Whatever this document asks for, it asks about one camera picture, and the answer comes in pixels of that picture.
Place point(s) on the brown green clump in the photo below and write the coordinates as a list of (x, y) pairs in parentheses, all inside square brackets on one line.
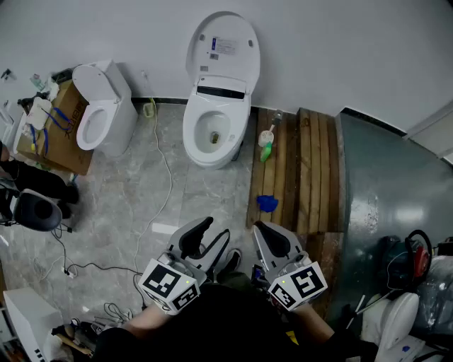
[(214, 137)]

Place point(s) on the teal metal platform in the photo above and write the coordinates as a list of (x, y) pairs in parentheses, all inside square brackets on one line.
[(389, 184)]

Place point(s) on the person's black shoe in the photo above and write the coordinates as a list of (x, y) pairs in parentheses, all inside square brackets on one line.
[(231, 261)]

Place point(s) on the white smart toilet bowl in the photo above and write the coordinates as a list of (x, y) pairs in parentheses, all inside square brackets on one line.
[(221, 82)]

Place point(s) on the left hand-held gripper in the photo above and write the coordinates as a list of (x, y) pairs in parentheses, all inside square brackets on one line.
[(166, 283)]

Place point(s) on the wooden slat platform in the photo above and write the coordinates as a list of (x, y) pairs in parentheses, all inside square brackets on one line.
[(311, 176)]

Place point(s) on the person's left forearm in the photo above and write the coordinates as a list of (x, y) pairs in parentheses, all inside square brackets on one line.
[(148, 320)]

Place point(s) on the small white toilet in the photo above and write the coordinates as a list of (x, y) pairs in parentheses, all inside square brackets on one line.
[(117, 116)]

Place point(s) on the red black power tool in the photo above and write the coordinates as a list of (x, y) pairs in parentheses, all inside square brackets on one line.
[(421, 258)]

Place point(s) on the grey padded stool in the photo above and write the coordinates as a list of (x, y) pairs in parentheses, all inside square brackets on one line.
[(39, 212)]

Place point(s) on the yellow green cup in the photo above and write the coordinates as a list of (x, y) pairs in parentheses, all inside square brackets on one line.
[(148, 110)]

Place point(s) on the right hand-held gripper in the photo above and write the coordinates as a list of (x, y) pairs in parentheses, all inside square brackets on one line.
[(304, 283)]

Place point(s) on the blue cloth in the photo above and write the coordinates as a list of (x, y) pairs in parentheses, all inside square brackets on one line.
[(267, 203)]

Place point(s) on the person's black shirt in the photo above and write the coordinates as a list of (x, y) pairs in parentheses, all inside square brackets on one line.
[(230, 325)]

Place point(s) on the person's right forearm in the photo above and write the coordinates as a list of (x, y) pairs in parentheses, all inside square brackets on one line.
[(311, 321)]

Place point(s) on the white box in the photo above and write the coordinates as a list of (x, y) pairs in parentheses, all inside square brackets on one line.
[(28, 318)]

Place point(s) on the white plastic pouch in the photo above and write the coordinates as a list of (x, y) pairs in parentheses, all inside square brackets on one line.
[(38, 113)]

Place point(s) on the green spray bottle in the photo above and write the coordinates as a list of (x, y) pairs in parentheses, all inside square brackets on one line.
[(266, 153)]

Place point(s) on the clear plastic wrapped bundle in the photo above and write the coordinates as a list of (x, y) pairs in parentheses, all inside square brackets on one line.
[(439, 293)]

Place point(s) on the brown cardboard box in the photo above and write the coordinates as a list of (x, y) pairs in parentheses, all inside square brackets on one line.
[(67, 152)]

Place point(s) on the white crumpled paper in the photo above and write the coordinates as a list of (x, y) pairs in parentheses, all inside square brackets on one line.
[(53, 91)]

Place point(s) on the person's dark green trousers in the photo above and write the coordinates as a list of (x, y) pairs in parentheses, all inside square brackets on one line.
[(233, 279)]

